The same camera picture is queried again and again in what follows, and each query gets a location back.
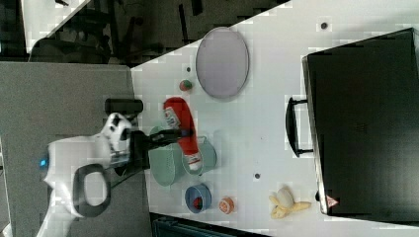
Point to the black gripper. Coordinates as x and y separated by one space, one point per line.
140 144

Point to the red plush ketchup bottle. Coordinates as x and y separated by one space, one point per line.
178 116

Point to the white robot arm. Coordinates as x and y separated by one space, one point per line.
77 169

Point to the green strainer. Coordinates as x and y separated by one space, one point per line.
166 164

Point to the plush strawberry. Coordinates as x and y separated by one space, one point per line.
185 85

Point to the blue bowl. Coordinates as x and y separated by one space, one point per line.
193 192

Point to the red toy in bowl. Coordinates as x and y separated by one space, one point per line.
198 203

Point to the dark blue crate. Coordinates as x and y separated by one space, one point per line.
172 227

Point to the orange slice toy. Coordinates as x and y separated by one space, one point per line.
226 205

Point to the grey round plate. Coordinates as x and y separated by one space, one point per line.
222 63

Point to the black toaster oven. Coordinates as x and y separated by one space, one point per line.
363 109

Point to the green pot with handle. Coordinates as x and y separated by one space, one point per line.
208 157

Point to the black cylinder post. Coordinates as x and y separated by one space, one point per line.
126 107

